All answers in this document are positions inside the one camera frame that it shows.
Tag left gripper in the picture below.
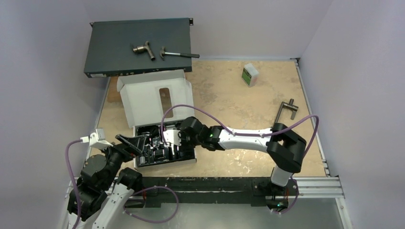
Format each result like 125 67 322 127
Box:
98 134 146 188

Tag white hair clipper kit box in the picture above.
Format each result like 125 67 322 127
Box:
117 70 197 169

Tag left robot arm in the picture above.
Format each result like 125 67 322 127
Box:
67 132 148 229

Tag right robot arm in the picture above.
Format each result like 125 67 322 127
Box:
175 117 307 194

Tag black plastic insert tray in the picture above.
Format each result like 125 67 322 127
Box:
134 124 196 168

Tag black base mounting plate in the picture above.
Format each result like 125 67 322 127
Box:
125 177 299 210

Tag wooden board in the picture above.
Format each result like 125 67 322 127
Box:
107 74 187 103

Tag white foam block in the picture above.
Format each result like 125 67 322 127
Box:
241 63 259 87

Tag small claw hammer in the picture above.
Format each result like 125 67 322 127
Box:
160 46 200 60

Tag metal pipe tee fitting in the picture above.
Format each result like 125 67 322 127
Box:
130 41 156 61

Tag metal clamp tool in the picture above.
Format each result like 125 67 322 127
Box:
274 98 299 125

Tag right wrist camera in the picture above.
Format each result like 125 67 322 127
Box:
163 129 181 147

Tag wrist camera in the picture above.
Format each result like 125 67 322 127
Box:
163 129 181 147
80 128 113 150

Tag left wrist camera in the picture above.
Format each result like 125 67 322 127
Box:
80 128 113 150

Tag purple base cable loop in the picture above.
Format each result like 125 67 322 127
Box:
122 186 180 224

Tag dark rack-mount equipment case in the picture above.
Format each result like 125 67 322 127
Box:
84 18 193 78

